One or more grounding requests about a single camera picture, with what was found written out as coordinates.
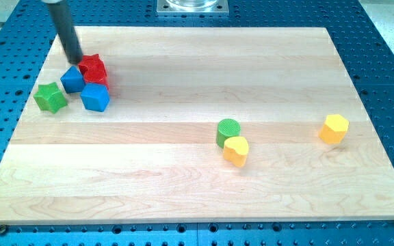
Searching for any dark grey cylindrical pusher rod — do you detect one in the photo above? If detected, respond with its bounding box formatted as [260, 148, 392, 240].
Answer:
[42, 0, 83, 65]

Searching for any red star block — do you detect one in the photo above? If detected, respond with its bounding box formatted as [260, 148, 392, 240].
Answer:
[78, 54, 109, 90]

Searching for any blue triangular block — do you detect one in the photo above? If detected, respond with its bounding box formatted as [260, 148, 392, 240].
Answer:
[60, 66, 85, 94]

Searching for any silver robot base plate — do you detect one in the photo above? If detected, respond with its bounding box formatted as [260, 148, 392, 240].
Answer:
[155, 0, 229, 15]

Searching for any light wooden board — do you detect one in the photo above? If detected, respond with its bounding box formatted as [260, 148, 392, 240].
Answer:
[0, 27, 394, 225]

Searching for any blue perforated table plate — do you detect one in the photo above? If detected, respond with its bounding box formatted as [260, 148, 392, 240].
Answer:
[0, 0, 394, 245]

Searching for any green star block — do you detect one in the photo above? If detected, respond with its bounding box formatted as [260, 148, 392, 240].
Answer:
[34, 82, 68, 113]

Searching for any blue cube block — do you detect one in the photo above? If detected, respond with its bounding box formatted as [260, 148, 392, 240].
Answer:
[80, 83, 109, 112]

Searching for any yellow heart block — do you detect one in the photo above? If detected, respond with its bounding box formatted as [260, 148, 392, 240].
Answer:
[223, 136, 250, 167]

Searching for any green cylinder block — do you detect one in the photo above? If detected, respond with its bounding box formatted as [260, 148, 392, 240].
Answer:
[215, 118, 241, 148]

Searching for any yellow hexagon block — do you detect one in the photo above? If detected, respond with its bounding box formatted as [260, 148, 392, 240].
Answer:
[319, 114, 350, 144]

